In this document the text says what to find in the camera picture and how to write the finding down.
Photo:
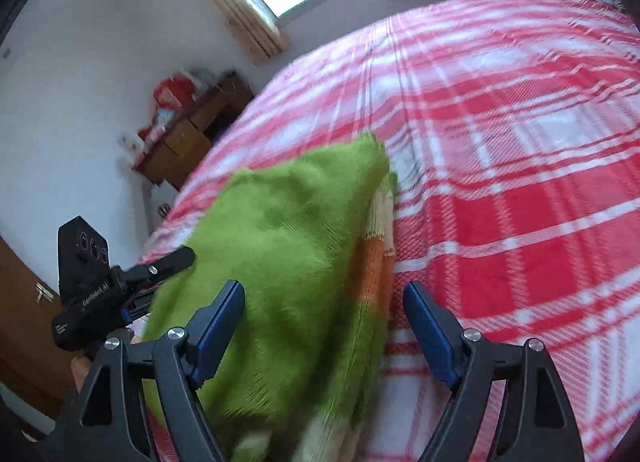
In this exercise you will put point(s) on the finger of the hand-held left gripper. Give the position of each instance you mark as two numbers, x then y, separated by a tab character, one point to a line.
137	308
165	264

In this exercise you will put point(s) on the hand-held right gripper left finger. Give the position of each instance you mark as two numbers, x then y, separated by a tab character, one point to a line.
220	327

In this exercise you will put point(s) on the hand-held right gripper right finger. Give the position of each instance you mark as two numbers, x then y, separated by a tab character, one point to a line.
432	332

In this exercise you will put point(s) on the green orange striped knit sweater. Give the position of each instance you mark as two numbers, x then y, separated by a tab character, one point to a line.
290	282

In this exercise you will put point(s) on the person's left hand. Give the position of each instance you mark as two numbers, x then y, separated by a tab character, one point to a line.
81	369

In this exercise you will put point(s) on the white paper bag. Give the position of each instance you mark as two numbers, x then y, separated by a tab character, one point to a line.
162	202

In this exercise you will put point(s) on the brown wooden door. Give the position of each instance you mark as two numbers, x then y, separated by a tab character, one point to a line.
25	342

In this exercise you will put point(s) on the brown wooden desk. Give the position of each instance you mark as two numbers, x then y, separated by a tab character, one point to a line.
185	142

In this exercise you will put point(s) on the small white box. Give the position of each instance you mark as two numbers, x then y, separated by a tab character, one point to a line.
131	142

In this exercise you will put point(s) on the red bags on desk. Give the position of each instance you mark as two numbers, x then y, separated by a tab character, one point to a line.
172	92

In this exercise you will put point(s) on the bed with red plaid sheet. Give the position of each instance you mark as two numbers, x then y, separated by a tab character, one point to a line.
500	167

